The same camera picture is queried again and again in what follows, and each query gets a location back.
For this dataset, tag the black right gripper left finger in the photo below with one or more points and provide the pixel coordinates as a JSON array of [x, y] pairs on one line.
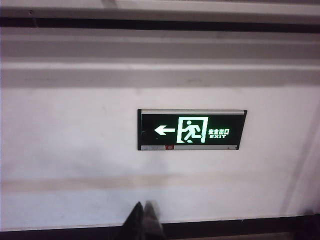
[[135, 225]]

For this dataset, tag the aluminium whiteboard marker tray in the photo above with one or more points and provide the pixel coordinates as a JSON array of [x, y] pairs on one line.
[[160, 17]]

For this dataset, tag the black skirting board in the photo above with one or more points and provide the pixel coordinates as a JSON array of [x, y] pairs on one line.
[[225, 228]]

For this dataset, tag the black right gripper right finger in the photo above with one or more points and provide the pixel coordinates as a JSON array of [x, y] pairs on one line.
[[152, 222]]

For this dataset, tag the green illuminated exit sign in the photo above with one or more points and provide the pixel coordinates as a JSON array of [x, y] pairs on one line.
[[191, 130]]

